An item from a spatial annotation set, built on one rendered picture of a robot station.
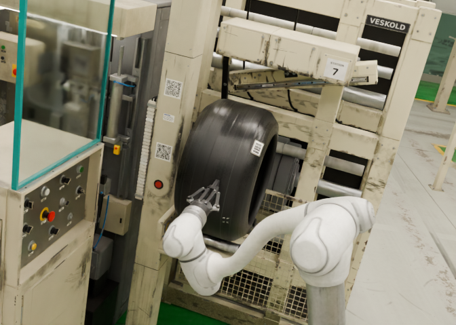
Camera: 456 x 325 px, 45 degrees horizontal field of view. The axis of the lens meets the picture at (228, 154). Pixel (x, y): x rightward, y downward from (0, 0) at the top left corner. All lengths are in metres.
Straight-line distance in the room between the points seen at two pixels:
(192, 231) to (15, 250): 0.60
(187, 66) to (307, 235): 1.13
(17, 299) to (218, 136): 0.94
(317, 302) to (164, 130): 1.19
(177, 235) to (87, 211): 0.76
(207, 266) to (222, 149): 0.52
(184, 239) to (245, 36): 1.05
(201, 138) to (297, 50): 0.59
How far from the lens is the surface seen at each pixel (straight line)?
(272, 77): 2.63
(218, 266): 1.87
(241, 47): 2.50
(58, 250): 2.30
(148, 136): 2.47
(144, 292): 2.82
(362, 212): 1.54
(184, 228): 1.83
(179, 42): 2.31
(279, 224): 1.66
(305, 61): 2.45
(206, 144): 2.19
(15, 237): 2.00
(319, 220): 1.42
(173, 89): 2.35
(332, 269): 1.42
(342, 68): 2.43
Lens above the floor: 2.16
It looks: 22 degrees down
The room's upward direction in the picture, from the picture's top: 11 degrees clockwise
